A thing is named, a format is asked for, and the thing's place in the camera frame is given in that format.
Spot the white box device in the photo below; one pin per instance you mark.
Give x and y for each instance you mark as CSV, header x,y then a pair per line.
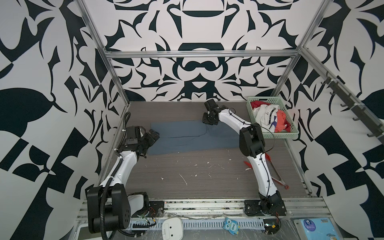
x,y
172,229

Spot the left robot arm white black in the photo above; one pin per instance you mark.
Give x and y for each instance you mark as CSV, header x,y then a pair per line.
x,y
110,208

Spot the grey blue t shirt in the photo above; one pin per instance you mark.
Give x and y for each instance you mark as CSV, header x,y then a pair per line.
x,y
188,136

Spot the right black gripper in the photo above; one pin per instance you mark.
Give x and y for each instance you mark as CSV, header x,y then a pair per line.
x,y
204,119

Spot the red t shirt in basket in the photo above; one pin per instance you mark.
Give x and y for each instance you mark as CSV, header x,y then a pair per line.
x,y
283,124

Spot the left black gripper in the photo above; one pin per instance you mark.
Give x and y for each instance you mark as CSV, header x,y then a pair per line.
x,y
150,139

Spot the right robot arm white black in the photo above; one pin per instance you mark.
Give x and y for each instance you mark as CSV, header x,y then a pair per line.
x,y
252,146

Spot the horizontal aluminium frame bar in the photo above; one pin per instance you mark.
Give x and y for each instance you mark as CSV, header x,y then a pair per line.
x,y
201,54

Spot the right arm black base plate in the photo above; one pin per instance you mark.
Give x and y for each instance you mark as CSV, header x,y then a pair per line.
x,y
255,208

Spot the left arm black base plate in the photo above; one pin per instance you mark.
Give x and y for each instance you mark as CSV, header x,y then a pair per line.
x,y
155,209

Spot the black wall hook rack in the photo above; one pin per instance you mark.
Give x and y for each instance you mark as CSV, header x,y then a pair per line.
x,y
352,103

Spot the blue owl toy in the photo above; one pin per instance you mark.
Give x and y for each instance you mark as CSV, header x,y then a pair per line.
x,y
231,226

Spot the red pen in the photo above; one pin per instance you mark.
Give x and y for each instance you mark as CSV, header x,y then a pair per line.
x,y
279,180

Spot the white t shirt in basket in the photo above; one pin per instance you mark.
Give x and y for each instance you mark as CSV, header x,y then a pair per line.
x,y
267,117

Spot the blue labelled box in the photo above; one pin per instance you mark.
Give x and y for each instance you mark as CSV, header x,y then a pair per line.
x,y
316,229

